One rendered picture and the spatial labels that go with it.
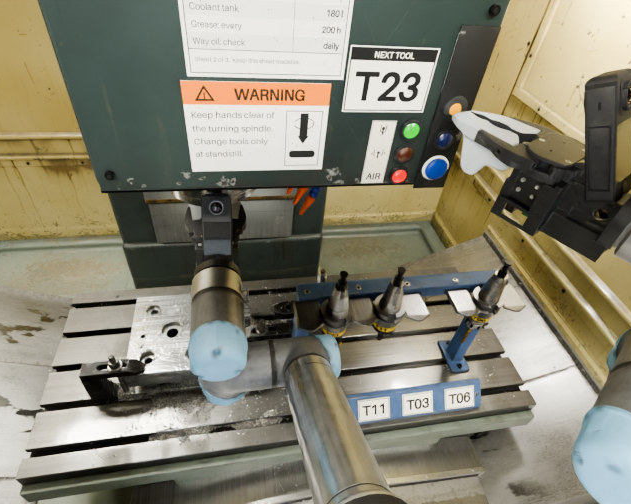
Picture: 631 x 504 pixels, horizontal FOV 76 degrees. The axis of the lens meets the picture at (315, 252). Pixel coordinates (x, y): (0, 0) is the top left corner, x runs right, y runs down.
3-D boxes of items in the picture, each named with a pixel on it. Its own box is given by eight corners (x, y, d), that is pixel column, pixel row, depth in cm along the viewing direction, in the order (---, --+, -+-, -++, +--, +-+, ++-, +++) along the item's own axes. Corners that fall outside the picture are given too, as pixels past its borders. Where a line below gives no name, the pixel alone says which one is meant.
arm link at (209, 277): (187, 287, 57) (246, 283, 58) (189, 264, 60) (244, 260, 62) (194, 319, 62) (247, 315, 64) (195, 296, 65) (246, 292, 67)
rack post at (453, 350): (469, 371, 109) (516, 300, 89) (451, 373, 108) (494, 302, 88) (453, 340, 117) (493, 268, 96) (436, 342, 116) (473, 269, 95)
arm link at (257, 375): (272, 403, 66) (273, 368, 58) (200, 413, 64) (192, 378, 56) (266, 360, 71) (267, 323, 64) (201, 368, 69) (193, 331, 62)
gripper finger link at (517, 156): (466, 145, 43) (542, 184, 39) (471, 131, 42) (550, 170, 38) (489, 134, 46) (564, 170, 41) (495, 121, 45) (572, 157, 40)
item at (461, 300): (481, 316, 84) (482, 313, 83) (457, 318, 83) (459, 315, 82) (466, 290, 89) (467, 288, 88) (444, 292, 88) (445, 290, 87)
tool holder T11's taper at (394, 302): (399, 297, 83) (407, 274, 79) (402, 314, 80) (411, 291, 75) (377, 296, 83) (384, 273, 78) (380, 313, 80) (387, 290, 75)
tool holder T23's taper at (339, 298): (343, 299, 81) (348, 276, 77) (351, 316, 78) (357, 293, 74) (322, 303, 80) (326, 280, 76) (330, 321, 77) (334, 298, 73)
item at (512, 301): (528, 311, 86) (529, 309, 85) (505, 313, 85) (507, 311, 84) (511, 286, 91) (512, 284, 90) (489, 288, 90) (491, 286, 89)
